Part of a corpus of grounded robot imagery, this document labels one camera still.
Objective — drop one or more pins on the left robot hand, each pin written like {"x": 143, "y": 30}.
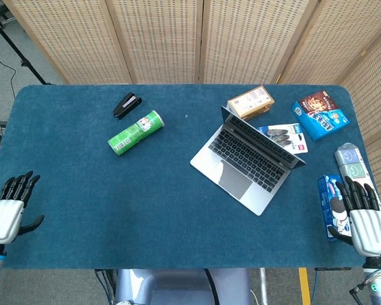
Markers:
{"x": 4, "y": 219}

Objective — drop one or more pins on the tan cardboard box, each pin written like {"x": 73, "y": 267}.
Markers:
{"x": 251, "y": 102}

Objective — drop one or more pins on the robot torso base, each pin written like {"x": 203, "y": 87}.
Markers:
{"x": 181, "y": 286}

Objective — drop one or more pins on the silver laptop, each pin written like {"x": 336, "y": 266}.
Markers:
{"x": 241, "y": 162}

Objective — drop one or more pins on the black tripod stand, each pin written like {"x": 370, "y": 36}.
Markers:
{"x": 16, "y": 47}

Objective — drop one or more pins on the blister pack with black items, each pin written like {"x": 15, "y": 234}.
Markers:
{"x": 289, "y": 136}

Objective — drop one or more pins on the blue chocolate cookie box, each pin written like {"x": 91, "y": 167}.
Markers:
{"x": 320, "y": 115}

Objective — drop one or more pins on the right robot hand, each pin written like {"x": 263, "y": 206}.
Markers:
{"x": 370, "y": 228}

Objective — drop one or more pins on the black stapler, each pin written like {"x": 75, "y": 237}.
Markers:
{"x": 127, "y": 105}

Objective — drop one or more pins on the blue table mat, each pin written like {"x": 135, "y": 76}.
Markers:
{"x": 146, "y": 190}

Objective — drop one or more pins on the pastel tissue pack row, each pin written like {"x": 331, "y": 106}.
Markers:
{"x": 355, "y": 165}

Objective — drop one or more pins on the blue oreo cookie box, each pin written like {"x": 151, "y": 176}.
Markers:
{"x": 331, "y": 206}

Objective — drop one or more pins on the green chips can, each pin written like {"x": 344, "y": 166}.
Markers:
{"x": 136, "y": 131}

